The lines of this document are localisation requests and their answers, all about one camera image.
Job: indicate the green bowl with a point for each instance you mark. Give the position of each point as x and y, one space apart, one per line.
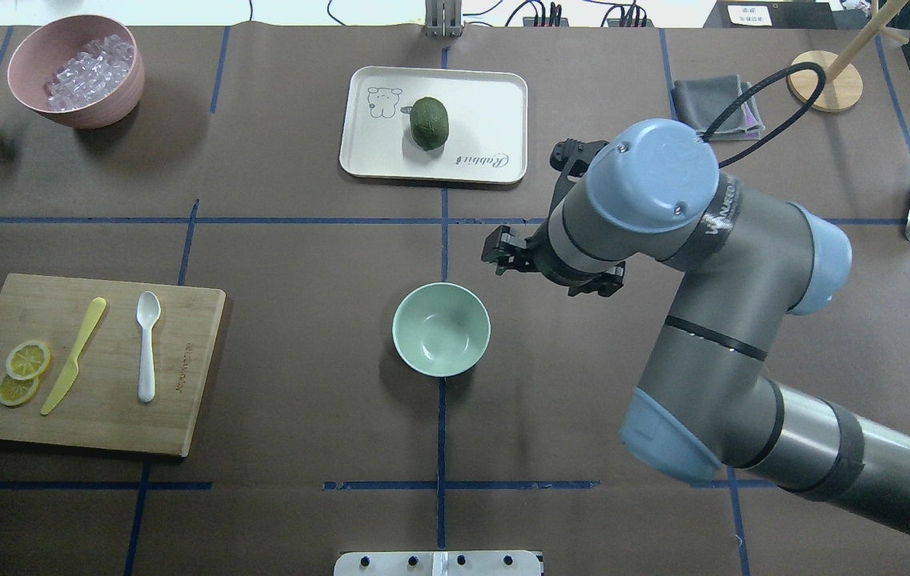
441 329

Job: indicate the lower lemon slice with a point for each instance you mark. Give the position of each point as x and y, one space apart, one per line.
16 392

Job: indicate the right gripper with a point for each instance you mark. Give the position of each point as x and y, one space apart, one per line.
515 250

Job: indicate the wooden mug tree stand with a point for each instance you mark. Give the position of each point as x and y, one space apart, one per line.
830 82

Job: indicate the clear ice cubes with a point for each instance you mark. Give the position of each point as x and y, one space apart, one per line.
99 67

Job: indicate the white rabbit tray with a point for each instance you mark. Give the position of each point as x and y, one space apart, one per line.
488 125

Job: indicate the grey folded cloth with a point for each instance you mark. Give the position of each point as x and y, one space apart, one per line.
698 102

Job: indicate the wooden cutting board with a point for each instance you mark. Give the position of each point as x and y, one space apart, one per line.
101 410

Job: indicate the pink bowl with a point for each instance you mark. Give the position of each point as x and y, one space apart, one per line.
47 48

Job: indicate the white plastic spoon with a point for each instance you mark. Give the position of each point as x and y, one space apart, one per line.
148 312

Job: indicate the green avocado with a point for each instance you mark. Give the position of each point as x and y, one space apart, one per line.
430 123

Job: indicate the lemon slice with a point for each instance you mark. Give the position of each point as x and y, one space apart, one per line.
28 360
16 392

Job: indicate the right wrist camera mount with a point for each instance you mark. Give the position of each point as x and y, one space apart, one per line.
571 159

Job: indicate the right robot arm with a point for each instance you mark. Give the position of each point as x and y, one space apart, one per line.
747 260

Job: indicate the white pillar base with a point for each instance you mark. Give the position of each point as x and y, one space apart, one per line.
440 562

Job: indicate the aluminium frame post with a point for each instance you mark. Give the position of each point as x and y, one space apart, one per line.
443 18

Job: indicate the yellow plastic knife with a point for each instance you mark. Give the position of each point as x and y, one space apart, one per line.
71 368

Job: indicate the upper lemon slice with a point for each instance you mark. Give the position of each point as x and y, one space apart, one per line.
28 360

